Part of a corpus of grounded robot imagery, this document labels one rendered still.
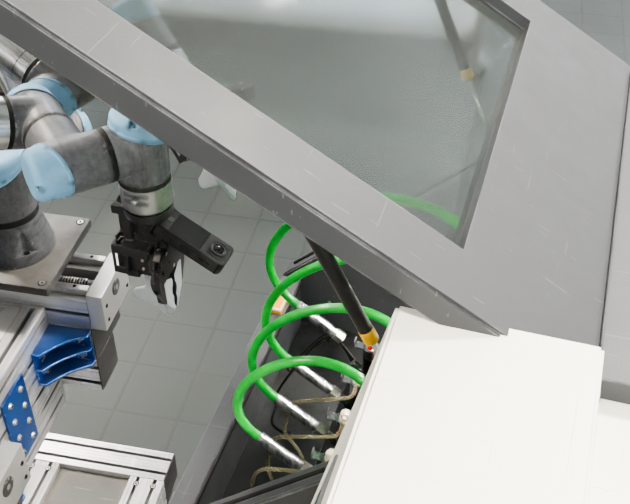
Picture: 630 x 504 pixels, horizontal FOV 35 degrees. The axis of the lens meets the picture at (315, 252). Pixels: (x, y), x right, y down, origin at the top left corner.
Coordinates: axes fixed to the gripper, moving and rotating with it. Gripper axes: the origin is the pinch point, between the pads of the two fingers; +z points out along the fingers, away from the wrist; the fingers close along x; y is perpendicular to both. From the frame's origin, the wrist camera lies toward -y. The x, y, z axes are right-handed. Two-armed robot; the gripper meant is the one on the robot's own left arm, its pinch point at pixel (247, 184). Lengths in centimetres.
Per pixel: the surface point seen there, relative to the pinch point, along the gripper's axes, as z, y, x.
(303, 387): 40, 27, -15
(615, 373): 38, -56, 34
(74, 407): 30, 147, -58
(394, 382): 24, -43, 52
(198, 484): 37.6, 23.4, 22.8
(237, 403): 26.1, 0.4, 28.3
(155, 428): 48, 127, -63
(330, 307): 20.4, -17.8, 21.5
